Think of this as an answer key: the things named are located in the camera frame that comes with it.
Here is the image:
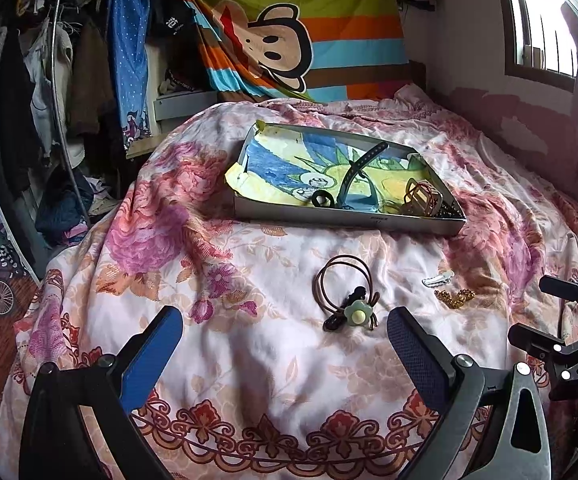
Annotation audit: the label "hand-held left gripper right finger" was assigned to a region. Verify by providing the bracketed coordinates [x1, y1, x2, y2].
[386, 306, 552, 480]

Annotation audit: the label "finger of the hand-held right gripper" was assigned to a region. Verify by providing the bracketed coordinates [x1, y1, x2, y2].
[540, 275, 578, 308]
[508, 322, 570, 361]

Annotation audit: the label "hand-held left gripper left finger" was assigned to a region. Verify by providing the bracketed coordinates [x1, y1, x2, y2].
[19, 305, 185, 480]

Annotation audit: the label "brown claw hair clip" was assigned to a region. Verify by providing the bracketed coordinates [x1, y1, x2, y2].
[400, 177, 444, 217]

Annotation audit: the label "shallow cardboard box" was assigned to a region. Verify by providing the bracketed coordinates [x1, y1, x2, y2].
[225, 120, 467, 236]

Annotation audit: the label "white hair clip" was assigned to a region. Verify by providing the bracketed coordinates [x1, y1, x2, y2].
[421, 270, 454, 288]

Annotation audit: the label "black hair clip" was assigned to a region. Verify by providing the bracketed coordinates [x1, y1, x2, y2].
[323, 285, 367, 332]

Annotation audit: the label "pink floral blanket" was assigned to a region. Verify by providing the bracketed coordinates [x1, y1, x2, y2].
[0, 85, 578, 480]

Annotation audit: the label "pile of clothes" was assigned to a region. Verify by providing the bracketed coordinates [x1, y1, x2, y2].
[36, 165, 120, 246]

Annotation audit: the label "crayon drawing paper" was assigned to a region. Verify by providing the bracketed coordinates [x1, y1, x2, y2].
[226, 127, 434, 213]

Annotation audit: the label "wooden headboard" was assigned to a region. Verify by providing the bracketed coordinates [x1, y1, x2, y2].
[409, 60, 429, 93]

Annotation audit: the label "white bedside shelf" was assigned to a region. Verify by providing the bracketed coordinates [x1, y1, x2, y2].
[126, 42, 220, 158]

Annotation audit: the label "barred window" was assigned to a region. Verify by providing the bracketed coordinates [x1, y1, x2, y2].
[499, 0, 578, 93]

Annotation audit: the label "black hanging garments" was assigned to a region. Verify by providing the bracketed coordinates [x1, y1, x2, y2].
[0, 15, 40, 196]

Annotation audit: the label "metal clothes rack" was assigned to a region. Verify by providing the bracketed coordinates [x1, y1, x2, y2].
[19, 0, 112, 226]

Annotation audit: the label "white hanging garment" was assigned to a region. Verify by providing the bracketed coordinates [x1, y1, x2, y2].
[19, 20, 70, 156]

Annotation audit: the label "brown hanging coat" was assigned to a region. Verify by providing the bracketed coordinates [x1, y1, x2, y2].
[66, 15, 120, 136]

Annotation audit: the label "narrow blue dotted curtain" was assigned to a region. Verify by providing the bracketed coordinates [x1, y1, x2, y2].
[108, 0, 152, 148]

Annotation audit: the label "striped monkey print blanket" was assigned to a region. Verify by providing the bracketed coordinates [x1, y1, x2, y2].
[166, 0, 412, 106]

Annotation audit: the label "black printed garment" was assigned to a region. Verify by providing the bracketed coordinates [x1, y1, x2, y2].
[149, 0, 197, 38]

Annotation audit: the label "green flower hair tie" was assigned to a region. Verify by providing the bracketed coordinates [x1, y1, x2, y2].
[344, 297, 377, 333]

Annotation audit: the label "gold chain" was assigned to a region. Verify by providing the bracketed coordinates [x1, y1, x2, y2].
[434, 287, 476, 306]

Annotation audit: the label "brown hair tie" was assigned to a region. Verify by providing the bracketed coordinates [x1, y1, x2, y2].
[324, 259, 381, 311]
[317, 255, 370, 307]

